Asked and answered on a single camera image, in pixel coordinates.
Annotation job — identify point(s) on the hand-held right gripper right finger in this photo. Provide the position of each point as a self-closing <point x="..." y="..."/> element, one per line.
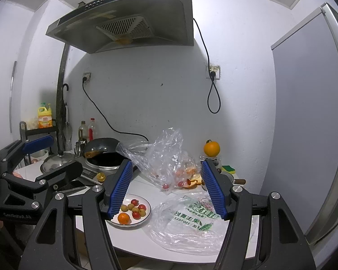
<point x="212" y="191"/>

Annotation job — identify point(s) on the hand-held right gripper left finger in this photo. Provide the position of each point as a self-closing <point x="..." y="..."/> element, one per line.
<point x="119" y="191"/>

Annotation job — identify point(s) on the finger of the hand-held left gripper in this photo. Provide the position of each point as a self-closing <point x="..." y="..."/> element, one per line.
<point x="59" y="174"/>
<point x="39" y="143"/>

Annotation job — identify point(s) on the white plate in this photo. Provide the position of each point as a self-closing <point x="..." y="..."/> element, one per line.
<point x="143" y="199"/>

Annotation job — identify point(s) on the printed plastic bag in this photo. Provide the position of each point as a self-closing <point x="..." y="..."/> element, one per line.
<point x="186" y="230"/>

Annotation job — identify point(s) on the kitchen knife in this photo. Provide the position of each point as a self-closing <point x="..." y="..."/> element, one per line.
<point x="79" y="183"/>

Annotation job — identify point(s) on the orange peel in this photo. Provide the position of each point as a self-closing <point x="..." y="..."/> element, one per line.
<point x="193" y="181"/>

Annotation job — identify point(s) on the yellow green sponge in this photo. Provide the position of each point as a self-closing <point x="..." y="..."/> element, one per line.
<point x="228" y="169"/>

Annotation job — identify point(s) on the yellow detergent bottle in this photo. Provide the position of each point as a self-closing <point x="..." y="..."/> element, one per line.
<point x="45" y="116"/>

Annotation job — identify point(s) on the induction cooker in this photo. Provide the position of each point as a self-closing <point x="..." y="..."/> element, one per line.
<point x="101" y="166"/>

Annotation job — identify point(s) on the clear box of dark fruit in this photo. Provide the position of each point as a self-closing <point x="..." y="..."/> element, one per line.
<point x="214" y="159"/>

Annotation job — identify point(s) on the steel cup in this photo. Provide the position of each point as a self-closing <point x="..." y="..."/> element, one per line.
<point x="78" y="147"/>

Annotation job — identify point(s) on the black umbrella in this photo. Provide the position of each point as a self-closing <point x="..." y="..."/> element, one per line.
<point x="65" y="118"/>

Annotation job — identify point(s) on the large orange with leaf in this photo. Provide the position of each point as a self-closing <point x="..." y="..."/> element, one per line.
<point x="211" y="148"/>

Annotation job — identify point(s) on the red cap bottle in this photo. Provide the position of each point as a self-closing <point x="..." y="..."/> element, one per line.
<point x="92" y="129"/>

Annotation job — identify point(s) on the clear plastic bag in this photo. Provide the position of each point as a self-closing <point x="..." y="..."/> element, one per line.
<point x="163" y="157"/>

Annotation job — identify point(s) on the grey pipe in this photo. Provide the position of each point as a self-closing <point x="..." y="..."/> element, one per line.
<point x="62" y="76"/>

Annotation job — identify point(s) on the grey refrigerator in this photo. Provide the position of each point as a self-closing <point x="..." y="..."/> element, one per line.
<point x="312" y="118"/>

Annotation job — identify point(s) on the steel range hood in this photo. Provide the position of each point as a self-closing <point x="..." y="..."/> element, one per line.
<point x="124" y="19"/>

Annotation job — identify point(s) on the wall socket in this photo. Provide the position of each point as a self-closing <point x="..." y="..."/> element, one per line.
<point x="213" y="72"/>
<point x="86" y="76"/>

